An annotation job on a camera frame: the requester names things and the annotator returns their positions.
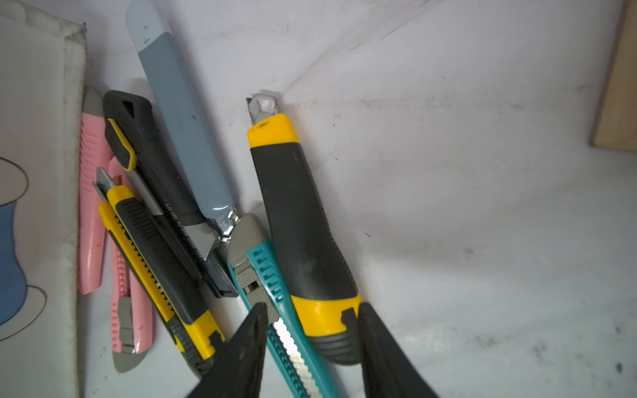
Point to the black yellow-slider utility knife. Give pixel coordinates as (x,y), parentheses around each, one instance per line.
(134,138)

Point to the grey blue utility knife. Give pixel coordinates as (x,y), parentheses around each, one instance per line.
(183,114)

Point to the slim yellow black utility knife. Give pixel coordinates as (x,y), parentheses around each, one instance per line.
(174,294)

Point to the short pink utility knife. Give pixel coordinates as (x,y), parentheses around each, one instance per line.
(132,315)

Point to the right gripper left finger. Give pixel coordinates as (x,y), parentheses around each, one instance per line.
(238,372)

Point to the wooden folding chess board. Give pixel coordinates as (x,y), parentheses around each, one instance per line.
(615,126)

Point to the teal utility knife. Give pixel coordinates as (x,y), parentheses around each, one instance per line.
(256,275)

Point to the large yellow black utility knife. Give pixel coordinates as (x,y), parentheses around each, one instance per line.
(317,276)

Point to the long pink utility knife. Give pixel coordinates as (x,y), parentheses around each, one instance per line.
(95,152)

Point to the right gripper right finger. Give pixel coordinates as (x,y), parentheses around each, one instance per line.
(387,372)

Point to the white canvas tote pouch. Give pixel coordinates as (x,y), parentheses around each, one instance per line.
(43,67)

